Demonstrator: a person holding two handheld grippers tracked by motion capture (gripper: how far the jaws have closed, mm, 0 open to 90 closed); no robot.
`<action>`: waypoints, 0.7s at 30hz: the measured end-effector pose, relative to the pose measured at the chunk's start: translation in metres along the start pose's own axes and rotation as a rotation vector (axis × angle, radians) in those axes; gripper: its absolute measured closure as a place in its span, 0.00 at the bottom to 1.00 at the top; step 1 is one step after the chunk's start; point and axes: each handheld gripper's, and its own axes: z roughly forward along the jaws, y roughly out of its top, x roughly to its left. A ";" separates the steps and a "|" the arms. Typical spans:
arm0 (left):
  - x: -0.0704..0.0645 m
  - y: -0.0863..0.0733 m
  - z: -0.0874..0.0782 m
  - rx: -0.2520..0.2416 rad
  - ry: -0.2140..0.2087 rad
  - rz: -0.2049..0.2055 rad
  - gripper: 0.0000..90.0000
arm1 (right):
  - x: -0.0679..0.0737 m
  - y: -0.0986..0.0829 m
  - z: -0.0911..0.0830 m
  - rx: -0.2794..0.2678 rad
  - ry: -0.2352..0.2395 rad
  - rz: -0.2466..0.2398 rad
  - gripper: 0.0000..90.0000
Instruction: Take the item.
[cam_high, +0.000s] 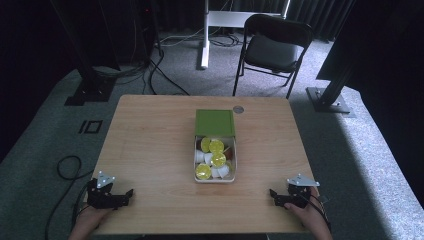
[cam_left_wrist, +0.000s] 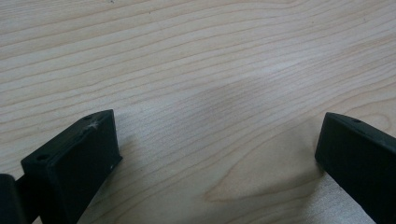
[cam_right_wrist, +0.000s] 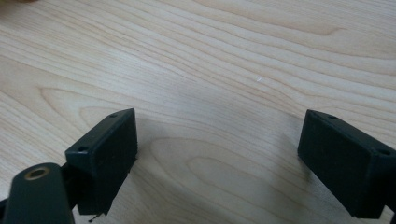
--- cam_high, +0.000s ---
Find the person's left hand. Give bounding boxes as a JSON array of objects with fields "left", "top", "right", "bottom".
[{"left": 68, "top": 205, "right": 112, "bottom": 240}]

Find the pile of yellow-lidded white capsules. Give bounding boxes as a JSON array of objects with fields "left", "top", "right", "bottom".
[{"left": 194, "top": 136, "right": 236, "bottom": 181}]

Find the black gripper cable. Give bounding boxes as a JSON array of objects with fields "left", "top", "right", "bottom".
[{"left": 298, "top": 191, "right": 333, "bottom": 234}]

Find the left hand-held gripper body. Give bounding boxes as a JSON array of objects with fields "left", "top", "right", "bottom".
[{"left": 86, "top": 171, "right": 130, "bottom": 211}]

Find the green box lid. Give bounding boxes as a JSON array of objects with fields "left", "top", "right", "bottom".
[{"left": 194, "top": 108, "right": 236, "bottom": 138}]

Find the black metal stand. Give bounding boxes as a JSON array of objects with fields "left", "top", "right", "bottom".
[
  {"left": 305, "top": 49, "right": 356, "bottom": 118},
  {"left": 49, "top": 0, "right": 117, "bottom": 107}
]

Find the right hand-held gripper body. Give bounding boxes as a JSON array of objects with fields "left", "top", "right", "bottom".
[{"left": 281, "top": 173, "right": 321, "bottom": 210}]

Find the white open box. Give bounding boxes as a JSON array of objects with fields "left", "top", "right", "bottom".
[{"left": 193, "top": 134, "right": 238, "bottom": 184}]

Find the black folding chair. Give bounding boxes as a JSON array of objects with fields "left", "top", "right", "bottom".
[{"left": 232, "top": 13, "right": 315, "bottom": 100}]

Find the white desk frame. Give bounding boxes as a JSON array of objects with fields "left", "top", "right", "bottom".
[{"left": 200, "top": 0, "right": 292, "bottom": 70}]

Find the black cable loop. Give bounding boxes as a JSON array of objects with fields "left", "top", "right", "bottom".
[{"left": 44, "top": 154, "right": 95, "bottom": 240}]

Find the person's right hand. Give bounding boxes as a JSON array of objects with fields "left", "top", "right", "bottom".
[{"left": 283, "top": 186, "right": 332, "bottom": 240}]

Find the bundle of light cables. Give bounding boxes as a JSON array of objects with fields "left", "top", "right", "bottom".
[{"left": 159, "top": 27, "right": 242, "bottom": 48}]

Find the black floor cable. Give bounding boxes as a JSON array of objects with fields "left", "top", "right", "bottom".
[{"left": 142, "top": 46, "right": 191, "bottom": 97}]

